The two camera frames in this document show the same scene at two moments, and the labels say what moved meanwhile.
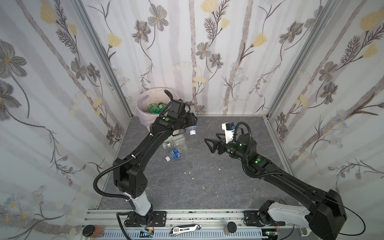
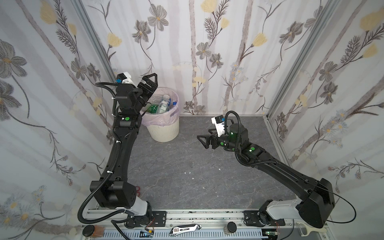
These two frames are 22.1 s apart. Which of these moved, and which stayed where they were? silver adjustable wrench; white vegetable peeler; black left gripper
Moved: black left gripper
Stayed: white vegetable peeler; silver adjustable wrench
